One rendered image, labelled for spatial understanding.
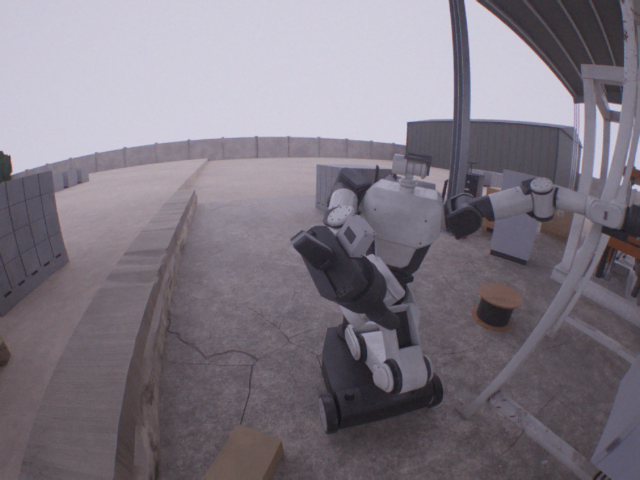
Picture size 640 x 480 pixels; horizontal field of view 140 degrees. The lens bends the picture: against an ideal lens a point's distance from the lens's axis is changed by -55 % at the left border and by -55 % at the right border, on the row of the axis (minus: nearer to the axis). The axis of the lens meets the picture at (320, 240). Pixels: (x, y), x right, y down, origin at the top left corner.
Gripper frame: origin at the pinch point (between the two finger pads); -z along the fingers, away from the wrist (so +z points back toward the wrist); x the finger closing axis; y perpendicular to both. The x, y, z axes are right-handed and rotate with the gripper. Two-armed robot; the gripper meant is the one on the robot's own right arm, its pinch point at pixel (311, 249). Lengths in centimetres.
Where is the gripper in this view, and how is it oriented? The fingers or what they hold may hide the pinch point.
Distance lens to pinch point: 33.1
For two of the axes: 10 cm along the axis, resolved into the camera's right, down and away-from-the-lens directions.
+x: 3.8, 6.5, -6.6
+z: 5.1, 4.5, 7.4
